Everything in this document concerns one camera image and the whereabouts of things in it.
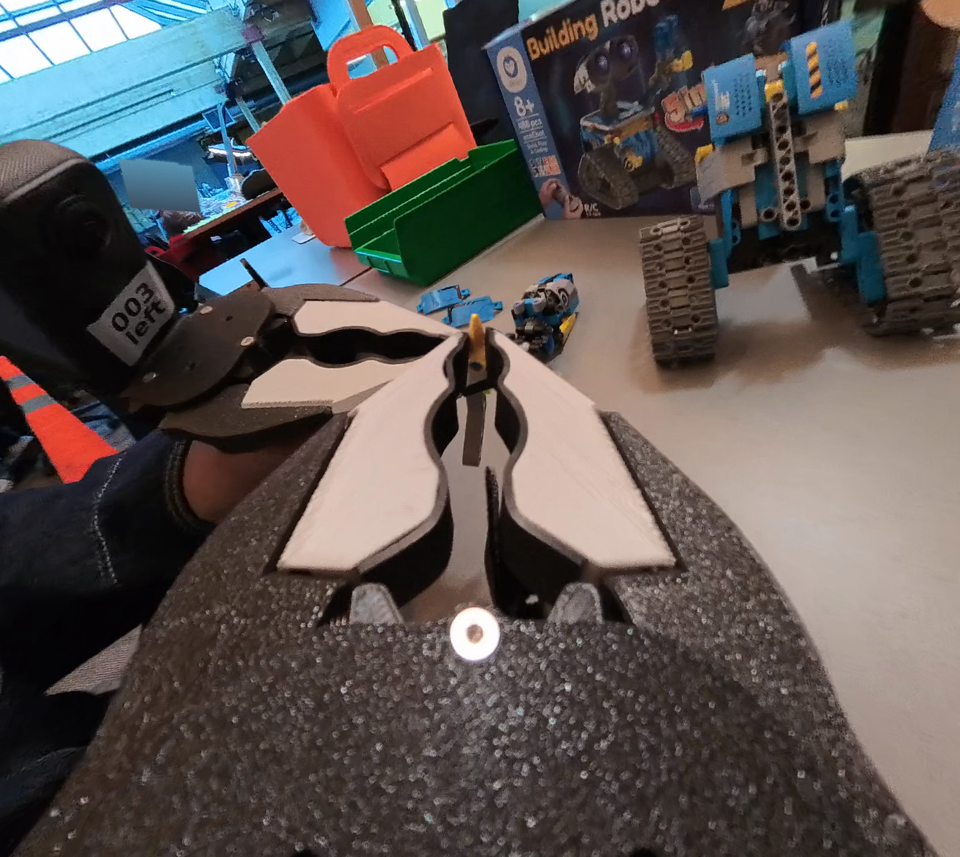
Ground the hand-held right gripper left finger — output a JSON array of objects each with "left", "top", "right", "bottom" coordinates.
[{"left": 278, "top": 332, "right": 459, "bottom": 573}]

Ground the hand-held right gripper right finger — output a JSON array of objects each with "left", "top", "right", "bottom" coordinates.
[{"left": 483, "top": 332, "right": 679, "bottom": 570}]

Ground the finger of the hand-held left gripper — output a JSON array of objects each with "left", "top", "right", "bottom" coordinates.
[
  {"left": 237, "top": 353, "right": 403, "bottom": 417},
  {"left": 290, "top": 298, "right": 454, "bottom": 344}
]

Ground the yellow claw arm piece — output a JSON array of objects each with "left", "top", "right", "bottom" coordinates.
[{"left": 458, "top": 314, "right": 496, "bottom": 468}]

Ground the blue tracked toy robot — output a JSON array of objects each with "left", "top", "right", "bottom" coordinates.
[{"left": 638, "top": 20, "right": 960, "bottom": 366}]

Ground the person's left forearm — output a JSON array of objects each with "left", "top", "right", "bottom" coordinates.
[{"left": 0, "top": 430, "right": 214, "bottom": 783}]

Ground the grey desk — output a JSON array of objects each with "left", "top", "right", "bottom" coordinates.
[{"left": 203, "top": 130, "right": 960, "bottom": 857}]

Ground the person's left hand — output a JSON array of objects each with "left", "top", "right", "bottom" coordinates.
[{"left": 177, "top": 434, "right": 328, "bottom": 522}]

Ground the green plastic bin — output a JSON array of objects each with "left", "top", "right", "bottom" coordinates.
[{"left": 345, "top": 140, "right": 544, "bottom": 288}]

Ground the orange traffic cone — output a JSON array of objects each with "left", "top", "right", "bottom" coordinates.
[{"left": 0, "top": 355, "right": 118, "bottom": 485}]

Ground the black blue motor assembly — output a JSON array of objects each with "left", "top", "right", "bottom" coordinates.
[{"left": 510, "top": 272, "right": 582, "bottom": 360}]

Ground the orange plastic bin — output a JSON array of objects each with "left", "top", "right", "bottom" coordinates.
[{"left": 248, "top": 25, "right": 478, "bottom": 249}]

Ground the large robot kit box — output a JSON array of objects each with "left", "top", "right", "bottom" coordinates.
[{"left": 483, "top": 0, "right": 819, "bottom": 222}]

